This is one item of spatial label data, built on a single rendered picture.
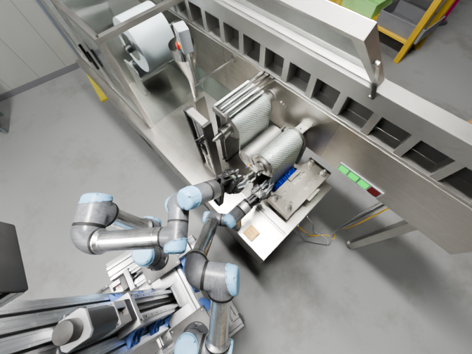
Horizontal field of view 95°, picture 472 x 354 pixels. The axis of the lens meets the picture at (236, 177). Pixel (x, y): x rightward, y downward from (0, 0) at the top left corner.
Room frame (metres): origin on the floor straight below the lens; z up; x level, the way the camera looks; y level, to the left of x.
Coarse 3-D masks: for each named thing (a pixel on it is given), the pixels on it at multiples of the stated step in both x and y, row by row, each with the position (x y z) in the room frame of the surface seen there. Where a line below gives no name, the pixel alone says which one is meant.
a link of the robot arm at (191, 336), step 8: (184, 336) -0.21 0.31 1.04; (192, 336) -0.21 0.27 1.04; (200, 336) -0.22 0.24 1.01; (176, 344) -0.23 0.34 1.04; (184, 344) -0.24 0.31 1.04; (192, 344) -0.24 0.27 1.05; (200, 344) -0.24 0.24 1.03; (176, 352) -0.26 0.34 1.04; (184, 352) -0.26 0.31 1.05; (192, 352) -0.27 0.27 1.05; (200, 352) -0.27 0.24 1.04
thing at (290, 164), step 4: (296, 156) 0.62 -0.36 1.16; (292, 160) 0.59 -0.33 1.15; (284, 164) 0.54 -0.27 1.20; (288, 164) 0.57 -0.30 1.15; (292, 164) 0.61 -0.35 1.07; (284, 168) 0.55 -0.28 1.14; (288, 168) 0.58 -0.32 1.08; (276, 172) 0.50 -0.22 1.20; (280, 172) 0.53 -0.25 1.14; (284, 172) 0.57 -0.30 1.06; (272, 176) 0.48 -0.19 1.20; (276, 176) 0.51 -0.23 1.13; (280, 176) 0.54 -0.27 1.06; (272, 180) 0.49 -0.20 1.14; (276, 180) 0.52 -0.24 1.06
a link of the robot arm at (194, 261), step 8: (208, 216) 0.34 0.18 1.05; (216, 216) 0.34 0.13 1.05; (208, 224) 0.28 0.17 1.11; (216, 224) 0.29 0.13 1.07; (200, 232) 0.24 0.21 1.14; (208, 232) 0.23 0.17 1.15; (200, 240) 0.19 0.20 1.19; (208, 240) 0.19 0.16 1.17; (192, 248) 0.16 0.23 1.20; (200, 248) 0.15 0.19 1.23; (208, 248) 0.15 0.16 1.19; (192, 256) 0.11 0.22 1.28; (200, 256) 0.11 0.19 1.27; (184, 264) 0.08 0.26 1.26; (192, 264) 0.08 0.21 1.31; (200, 264) 0.07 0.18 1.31; (184, 272) 0.05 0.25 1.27; (192, 272) 0.05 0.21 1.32; (200, 272) 0.04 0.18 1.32; (192, 280) 0.02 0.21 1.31
